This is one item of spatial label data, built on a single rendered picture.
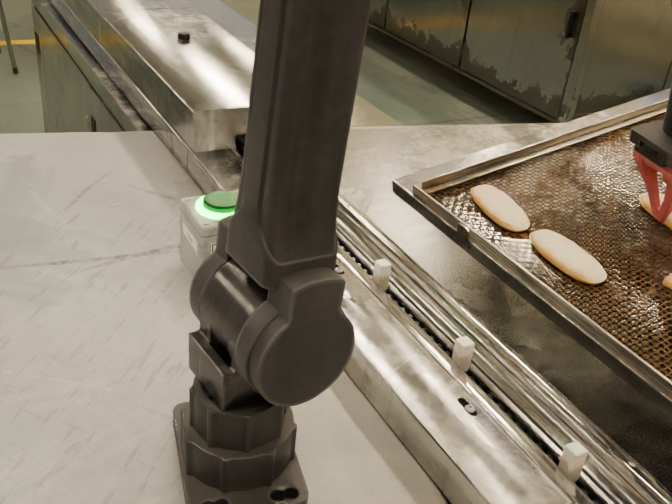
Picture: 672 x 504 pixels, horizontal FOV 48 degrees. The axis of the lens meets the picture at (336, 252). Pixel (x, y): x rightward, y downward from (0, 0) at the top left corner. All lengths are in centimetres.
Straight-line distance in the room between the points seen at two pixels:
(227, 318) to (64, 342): 26
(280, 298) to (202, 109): 54
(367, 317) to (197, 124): 40
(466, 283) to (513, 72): 287
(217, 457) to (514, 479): 21
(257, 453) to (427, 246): 44
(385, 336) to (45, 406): 29
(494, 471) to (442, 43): 362
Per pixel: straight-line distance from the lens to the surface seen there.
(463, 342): 68
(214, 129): 100
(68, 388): 69
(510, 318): 82
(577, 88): 344
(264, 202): 47
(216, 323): 53
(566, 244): 80
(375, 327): 69
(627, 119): 108
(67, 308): 79
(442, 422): 61
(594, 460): 64
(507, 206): 85
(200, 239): 77
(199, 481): 58
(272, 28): 44
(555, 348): 80
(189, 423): 58
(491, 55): 380
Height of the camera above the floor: 127
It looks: 30 degrees down
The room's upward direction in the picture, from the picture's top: 6 degrees clockwise
